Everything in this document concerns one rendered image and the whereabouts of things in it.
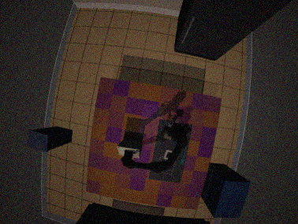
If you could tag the dark grey mat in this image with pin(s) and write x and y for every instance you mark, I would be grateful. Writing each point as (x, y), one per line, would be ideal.
(163, 144)

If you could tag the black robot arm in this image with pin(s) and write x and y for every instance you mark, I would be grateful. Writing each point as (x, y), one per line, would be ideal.
(160, 166)

